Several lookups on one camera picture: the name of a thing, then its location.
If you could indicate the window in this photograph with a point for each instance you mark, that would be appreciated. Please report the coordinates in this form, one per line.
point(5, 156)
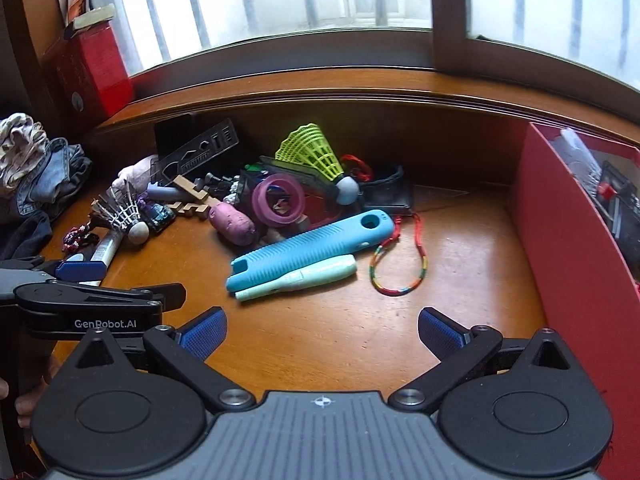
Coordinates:
point(300, 0)

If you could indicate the lavender plastic piece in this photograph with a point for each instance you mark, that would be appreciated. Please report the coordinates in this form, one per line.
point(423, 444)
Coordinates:
point(161, 191)

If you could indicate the red blue toy figure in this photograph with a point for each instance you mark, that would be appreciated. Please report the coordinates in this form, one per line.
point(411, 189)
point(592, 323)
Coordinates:
point(77, 239)

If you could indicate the blue jeans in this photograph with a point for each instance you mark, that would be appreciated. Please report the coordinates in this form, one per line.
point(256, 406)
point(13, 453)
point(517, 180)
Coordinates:
point(55, 170)

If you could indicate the notched wooden puzzle piece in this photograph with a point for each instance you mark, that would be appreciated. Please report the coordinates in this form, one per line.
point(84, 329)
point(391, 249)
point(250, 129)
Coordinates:
point(192, 197)

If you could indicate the green plastic shuttlecock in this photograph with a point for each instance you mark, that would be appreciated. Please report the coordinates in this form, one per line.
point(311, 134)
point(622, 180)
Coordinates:
point(312, 152)

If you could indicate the grey white plastic item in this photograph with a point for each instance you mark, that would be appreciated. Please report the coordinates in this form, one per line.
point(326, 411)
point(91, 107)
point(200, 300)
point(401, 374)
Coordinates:
point(575, 160)

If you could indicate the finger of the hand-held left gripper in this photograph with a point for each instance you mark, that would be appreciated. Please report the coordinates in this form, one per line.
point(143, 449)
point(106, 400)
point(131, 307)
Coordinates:
point(115, 296)
point(80, 271)

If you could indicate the white printed tube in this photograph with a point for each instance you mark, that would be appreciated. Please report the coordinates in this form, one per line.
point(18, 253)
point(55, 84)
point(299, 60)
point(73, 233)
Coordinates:
point(107, 250)

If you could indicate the black white robot toy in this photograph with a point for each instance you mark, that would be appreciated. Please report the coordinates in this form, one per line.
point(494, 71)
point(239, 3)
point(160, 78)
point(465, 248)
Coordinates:
point(220, 182)

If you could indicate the metal cutout plate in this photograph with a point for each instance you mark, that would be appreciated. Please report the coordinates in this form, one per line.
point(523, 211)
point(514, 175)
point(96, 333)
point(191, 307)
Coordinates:
point(200, 152)

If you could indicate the black item with red part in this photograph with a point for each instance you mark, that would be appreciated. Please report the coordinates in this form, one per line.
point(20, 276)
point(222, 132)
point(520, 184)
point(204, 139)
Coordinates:
point(617, 210)

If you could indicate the black feather shuttlecock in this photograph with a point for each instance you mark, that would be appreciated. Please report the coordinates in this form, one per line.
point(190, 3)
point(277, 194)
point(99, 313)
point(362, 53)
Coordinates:
point(122, 212)

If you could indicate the black holographic toy car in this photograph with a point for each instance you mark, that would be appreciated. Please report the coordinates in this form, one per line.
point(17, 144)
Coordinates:
point(159, 216)

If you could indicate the black rectangular box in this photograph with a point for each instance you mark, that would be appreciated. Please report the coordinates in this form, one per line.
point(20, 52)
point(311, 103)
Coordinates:
point(172, 132)

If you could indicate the red gift box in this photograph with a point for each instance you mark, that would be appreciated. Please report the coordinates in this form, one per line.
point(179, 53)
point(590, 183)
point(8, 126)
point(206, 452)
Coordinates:
point(90, 75)

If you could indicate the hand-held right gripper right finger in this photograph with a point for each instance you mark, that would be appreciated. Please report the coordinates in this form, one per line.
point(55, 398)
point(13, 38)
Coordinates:
point(442, 334)

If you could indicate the red container box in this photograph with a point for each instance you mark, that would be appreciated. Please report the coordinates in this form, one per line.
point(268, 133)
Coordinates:
point(555, 240)

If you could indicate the gold white small box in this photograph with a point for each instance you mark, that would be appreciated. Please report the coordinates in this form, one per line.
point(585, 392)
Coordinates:
point(90, 19)

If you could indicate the black pouch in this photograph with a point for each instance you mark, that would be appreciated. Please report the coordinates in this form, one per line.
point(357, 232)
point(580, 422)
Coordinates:
point(387, 190)

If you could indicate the wooden windowsill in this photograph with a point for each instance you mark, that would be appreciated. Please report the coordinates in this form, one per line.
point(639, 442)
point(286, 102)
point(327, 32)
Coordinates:
point(350, 87)

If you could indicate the mint green pen device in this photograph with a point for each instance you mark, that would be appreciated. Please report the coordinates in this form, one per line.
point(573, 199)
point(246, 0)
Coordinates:
point(305, 276)

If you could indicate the red plastic cup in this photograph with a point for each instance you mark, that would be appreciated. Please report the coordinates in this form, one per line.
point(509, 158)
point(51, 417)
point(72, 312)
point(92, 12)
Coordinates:
point(315, 210)

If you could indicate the pink oval squishy toy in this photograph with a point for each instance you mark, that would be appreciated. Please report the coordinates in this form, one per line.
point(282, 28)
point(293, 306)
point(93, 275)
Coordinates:
point(230, 225)

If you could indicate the person's left hand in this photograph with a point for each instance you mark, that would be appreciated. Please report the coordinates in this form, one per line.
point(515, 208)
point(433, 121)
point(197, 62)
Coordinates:
point(25, 412)

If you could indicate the pink plush toy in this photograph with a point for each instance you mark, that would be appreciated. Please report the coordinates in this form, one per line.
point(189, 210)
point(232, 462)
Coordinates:
point(137, 170)

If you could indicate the patterned white cloth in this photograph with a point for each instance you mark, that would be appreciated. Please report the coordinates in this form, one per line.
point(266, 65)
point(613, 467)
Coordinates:
point(20, 147)

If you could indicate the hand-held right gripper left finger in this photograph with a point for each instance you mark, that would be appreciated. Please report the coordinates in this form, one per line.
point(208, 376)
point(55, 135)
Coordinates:
point(205, 334)

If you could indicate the dark navy cloth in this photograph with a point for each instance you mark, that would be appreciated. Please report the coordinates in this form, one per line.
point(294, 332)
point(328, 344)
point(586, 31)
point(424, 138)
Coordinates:
point(25, 235)

